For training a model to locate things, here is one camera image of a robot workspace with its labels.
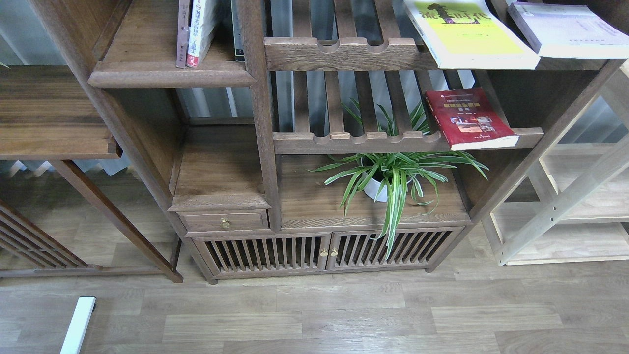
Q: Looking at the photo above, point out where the yellow green cover book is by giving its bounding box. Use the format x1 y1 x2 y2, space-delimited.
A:
404 0 541 70

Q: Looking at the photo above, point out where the pale lavender white book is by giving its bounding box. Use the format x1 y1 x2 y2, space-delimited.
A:
508 2 629 59

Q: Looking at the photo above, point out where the light wooden shelf rack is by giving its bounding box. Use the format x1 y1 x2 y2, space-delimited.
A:
482 64 629 266

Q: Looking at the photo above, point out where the dark wooden bookshelf cabinet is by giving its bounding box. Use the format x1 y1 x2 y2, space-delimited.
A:
30 0 622 284

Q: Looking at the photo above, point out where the white plant pot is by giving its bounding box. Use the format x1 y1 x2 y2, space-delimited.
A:
359 153 411 202

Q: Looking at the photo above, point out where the green spider plant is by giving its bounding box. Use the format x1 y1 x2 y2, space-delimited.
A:
309 97 490 260

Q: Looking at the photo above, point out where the brass drawer knob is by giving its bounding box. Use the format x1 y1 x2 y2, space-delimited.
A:
220 218 231 229

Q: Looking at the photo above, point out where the red cover book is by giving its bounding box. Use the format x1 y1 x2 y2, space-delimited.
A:
425 88 519 151

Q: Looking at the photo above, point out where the dark thin upright book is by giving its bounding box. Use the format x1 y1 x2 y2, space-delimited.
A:
230 0 245 62

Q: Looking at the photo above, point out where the brown spine upright book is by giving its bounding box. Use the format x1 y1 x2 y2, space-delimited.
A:
175 0 191 69

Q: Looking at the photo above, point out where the white red upright book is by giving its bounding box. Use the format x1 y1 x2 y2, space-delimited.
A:
186 0 222 68

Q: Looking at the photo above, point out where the white bar on floor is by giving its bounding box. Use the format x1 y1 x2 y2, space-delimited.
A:
60 296 96 354

